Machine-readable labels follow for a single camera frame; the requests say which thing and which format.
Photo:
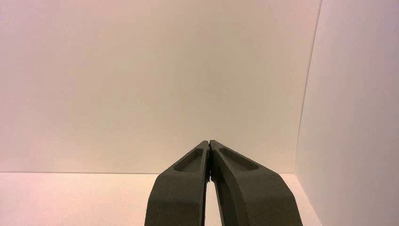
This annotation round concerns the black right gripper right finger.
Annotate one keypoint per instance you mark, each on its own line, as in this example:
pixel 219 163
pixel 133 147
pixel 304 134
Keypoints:
pixel 258 199

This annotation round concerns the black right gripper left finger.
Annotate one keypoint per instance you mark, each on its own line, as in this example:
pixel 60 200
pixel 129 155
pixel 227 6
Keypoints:
pixel 179 199

